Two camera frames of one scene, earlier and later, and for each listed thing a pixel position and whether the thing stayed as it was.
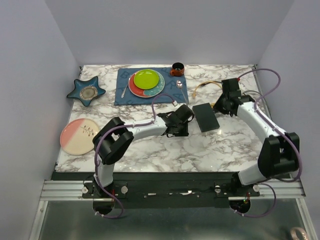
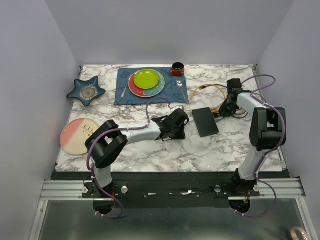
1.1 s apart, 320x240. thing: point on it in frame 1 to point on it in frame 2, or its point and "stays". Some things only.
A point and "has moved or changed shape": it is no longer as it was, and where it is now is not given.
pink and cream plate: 77,136 stays
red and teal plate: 148,92 stays
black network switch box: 206,117 has moved or changed shape
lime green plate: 146,79 stays
